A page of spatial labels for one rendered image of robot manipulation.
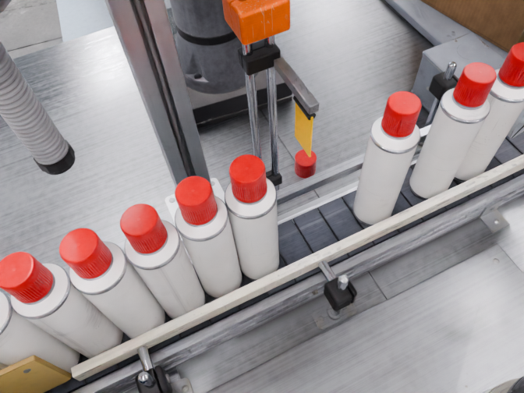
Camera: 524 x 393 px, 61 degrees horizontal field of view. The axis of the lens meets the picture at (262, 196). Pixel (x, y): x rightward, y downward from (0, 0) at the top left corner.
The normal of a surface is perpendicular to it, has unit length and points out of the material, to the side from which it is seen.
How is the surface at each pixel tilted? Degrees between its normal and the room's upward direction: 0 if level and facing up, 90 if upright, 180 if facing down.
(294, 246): 0
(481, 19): 90
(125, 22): 90
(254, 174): 2
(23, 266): 2
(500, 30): 90
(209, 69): 73
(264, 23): 90
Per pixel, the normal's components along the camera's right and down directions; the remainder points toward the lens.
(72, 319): 0.79, 0.50
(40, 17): -0.05, -0.54
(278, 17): 0.43, 0.75
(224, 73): 0.20, 0.62
